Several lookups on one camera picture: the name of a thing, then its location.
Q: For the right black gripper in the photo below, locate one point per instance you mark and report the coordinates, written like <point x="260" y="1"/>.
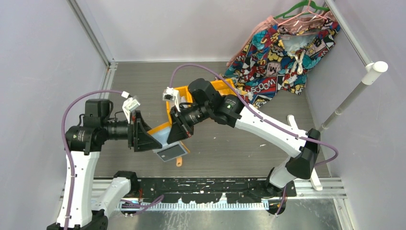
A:
<point x="177" y="133"/>

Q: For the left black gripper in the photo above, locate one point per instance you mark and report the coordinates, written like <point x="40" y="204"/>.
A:
<point x="138" y="136"/>

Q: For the dark grey credit card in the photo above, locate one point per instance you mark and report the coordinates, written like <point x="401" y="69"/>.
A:
<point x="170" y="152"/>

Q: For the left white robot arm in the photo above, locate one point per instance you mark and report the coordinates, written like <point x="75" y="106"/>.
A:
<point x="84" y="143"/>

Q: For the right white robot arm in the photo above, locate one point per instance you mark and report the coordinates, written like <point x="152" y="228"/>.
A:
<point x="230" y="110"/>

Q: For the left yellow bin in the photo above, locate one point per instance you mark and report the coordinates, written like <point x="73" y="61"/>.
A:
<point x="169" y="108"/>

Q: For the right yellow bin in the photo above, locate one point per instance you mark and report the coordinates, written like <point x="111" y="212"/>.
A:
<point x="224" y="88"/>

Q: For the colourful comic print shorts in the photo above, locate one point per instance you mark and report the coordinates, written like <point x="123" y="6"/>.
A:
<point x="269" y="61"/>

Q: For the pink hanger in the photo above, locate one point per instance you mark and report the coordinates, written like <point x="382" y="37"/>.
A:
<point x="302" y="22"/>

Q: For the green hanger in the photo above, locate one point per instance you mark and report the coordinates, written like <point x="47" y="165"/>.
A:
<point x="308" y="6"/>

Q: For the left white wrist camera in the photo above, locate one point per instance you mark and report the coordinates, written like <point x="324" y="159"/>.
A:
<point x="129" y="105"/>

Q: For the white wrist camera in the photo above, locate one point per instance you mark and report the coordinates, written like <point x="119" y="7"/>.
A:
<point x="129" y="105"/>
<point x="171" y="95"/>

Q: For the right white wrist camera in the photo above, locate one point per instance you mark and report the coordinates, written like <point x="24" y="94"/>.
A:
<point x="171" y="95"/>

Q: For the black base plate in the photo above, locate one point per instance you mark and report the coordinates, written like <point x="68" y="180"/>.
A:
<point x="199" y="193"/>

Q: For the white clothes rail pole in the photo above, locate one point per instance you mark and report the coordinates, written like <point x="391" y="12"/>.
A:
<point x="374" y="71"/>

